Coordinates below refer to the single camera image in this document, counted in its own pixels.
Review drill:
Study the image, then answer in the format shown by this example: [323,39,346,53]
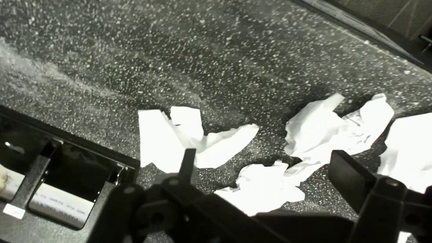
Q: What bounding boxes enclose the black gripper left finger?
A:
[179,149,196,184]

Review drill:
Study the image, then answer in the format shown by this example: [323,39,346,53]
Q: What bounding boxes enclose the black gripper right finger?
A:
[328,150,377,213]

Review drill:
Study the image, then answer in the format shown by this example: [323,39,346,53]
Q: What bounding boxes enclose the black hole punch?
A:
[0,107,139,243]

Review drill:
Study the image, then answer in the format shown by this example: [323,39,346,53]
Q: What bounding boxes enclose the white paper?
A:
[138,107,259,173]
[282,92,395,181]
[216,161,305,216]

